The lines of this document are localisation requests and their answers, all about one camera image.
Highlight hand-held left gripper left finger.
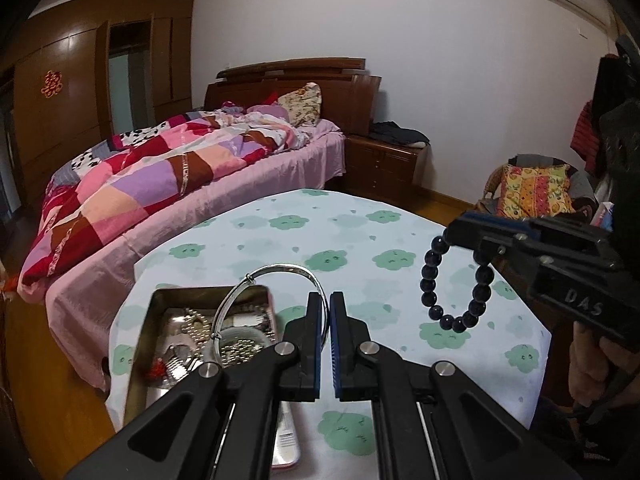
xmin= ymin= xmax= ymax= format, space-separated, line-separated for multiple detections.
xmin=65 ymin=292 xmax=327 ymax=480

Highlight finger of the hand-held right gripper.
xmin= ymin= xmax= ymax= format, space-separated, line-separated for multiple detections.
xmin=443 ymin=212 xmax=615 ymax=261
xmin=472 ymin=240 xmax=622 ymax=283

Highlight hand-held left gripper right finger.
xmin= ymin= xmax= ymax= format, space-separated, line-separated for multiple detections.
xmin=329 ymin=291 xmax=581 ymax=480

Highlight white jade bangle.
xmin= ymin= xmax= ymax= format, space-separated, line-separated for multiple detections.
xmin=219 ymin=326 xmax=272 ymax=367

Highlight dark blue bead bracelet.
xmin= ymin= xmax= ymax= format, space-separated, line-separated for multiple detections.
xmin=419 ymin=234 xmax=497 ymax=334

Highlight thin silver bangle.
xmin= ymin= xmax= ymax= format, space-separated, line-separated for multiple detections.
xmin=209 ymin=264 xmax=332 ymax=367

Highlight rectangular metal tin box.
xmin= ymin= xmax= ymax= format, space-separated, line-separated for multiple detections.
xmin=122 ymin=285 xmax=302 ymax=469

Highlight person's right hand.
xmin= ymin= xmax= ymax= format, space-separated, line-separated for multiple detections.
xmin=567 ymin=319 xmax=640 ymax=410

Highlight wicker chair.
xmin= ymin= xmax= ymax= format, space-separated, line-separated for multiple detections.
xmin=474 ymin=154 xmax=603 ymax=233

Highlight yellow patterned cushion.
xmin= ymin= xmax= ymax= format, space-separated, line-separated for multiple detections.
xmin=497 ymin=162 xmax=577 ymax=219

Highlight silver metal band watch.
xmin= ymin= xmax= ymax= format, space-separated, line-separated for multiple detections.
xmin=222 ymin=307 xmax=277 ymax=337

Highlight hanging red garment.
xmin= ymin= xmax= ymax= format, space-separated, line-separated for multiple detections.
xmin=571 ymin=101 xmax=602 ymax=174

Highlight wooden nightstand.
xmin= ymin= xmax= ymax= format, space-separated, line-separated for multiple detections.
xmin=344 ymin=132 xmax=432 ymax=207

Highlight dark folded clothes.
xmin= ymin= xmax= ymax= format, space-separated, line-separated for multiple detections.
xmin=369 ymin=120 xmax=431 ymax=149

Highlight hanging black coat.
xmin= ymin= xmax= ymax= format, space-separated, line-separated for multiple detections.
xmin=592 ymin=52 xmax=632 ymax=113

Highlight wooden bed headboard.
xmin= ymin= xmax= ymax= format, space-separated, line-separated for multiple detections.
xmin=204 ymin=57 xmax=383 ymax=137

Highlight bed with patchwork quilt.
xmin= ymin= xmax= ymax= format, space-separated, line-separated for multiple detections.
xmin=17 ymin=119 xmax=348 ymax=392

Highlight floral pillow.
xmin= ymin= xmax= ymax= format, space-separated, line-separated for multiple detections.
xmin=277 ymin=82 xmax=322 ymax=129

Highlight patchwork quilt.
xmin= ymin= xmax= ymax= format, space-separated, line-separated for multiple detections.
xmin=17 ymin=107 xmax=312 ymax=287

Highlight pink pillow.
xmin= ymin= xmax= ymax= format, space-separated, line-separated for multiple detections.
xmin=245 ymin=102 xmax=287 ymax=122

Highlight wooden wardrobe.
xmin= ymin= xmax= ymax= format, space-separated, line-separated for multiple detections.
xmin=0 ymin=0 xmax=197 ymax=226

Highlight red paper decoration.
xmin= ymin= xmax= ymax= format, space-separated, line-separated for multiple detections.
xmin=41 ymin=70 xmax=64 ymax=100

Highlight white pearl necklace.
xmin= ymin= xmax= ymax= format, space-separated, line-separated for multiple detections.
xmin=177 ymin=307 xmax=216 ymax=346

